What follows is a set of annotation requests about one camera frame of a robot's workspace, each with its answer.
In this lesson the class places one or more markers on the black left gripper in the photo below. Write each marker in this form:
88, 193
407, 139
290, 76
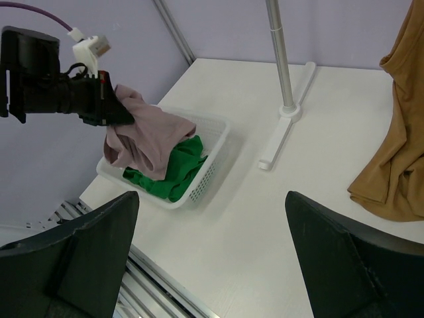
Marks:
85, 101

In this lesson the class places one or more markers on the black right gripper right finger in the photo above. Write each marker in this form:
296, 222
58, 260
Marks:
351, 269

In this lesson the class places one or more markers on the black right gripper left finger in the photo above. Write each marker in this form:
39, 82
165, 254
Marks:
29, 268

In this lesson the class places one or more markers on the mauve pink tank top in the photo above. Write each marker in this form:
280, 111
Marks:
146, 144

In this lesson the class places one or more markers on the green tank top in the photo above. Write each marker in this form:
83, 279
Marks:
185, 161

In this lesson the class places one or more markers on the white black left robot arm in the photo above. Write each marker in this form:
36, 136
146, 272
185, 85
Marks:
31, 82

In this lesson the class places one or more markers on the brown tank top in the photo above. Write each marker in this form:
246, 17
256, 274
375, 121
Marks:
391, 184

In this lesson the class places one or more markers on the white metal clothes rack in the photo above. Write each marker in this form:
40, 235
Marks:
290, 112

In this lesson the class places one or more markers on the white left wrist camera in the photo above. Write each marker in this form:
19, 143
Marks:
88, 50

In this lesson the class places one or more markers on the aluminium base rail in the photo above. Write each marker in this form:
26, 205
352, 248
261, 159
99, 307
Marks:
102, 265

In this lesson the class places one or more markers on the aluminium frame post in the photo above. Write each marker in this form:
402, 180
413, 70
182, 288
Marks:
174, 30

